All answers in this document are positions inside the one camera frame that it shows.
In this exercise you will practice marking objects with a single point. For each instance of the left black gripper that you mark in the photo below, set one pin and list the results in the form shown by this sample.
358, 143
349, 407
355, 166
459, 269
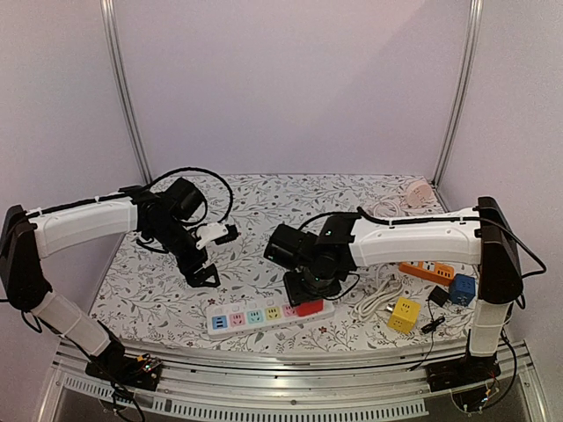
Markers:
196, 280

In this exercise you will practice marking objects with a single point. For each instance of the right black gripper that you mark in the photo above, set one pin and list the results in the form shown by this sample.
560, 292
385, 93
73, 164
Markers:
298, 291

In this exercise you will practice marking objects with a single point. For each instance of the red cube socket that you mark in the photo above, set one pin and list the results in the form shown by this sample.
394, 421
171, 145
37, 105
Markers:
309, 308

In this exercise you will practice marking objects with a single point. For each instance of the white multicolour power strip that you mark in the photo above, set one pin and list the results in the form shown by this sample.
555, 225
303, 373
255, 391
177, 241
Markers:
242, 318

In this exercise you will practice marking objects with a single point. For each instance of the yellow cube socket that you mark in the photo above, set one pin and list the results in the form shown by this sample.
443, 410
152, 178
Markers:
404, 315

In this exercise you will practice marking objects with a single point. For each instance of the pink round power socket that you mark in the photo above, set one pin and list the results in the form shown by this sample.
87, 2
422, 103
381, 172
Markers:
418, 194

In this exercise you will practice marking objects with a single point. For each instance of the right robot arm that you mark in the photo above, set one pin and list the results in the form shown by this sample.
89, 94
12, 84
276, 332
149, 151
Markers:
480, 236

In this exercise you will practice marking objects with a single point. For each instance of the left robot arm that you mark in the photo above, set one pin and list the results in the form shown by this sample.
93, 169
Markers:
30, 236

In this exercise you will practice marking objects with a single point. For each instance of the floral table cloth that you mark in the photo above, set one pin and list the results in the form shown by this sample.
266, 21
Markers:
144, 297

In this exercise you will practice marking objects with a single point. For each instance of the black power adapter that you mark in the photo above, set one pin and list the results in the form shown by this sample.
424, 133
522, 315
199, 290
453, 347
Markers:
438, 296

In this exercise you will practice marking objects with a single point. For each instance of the orange USB power strip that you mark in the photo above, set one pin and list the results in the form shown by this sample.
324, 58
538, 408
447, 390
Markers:
428, 270

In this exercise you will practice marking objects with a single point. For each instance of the blue cube socket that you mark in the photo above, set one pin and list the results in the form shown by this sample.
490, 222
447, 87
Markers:
462, 290

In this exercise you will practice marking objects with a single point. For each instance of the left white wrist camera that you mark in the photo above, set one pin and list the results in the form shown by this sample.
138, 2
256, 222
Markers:
216, 232

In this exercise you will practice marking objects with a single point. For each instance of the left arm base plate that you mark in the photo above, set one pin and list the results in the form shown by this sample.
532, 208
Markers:
140, 372

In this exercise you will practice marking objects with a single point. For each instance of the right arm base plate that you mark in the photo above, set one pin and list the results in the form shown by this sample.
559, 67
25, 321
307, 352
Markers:
451, 374

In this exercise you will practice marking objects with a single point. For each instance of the left aluminium frame post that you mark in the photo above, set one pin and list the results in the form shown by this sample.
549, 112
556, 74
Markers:
120, 77

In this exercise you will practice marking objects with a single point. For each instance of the aluminium frame post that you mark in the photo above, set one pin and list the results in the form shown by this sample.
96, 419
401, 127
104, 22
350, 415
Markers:
463, 82
120, 77

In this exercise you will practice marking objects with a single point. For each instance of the right aluminium frame post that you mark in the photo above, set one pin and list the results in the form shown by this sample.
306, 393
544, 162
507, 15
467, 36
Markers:
463, 82

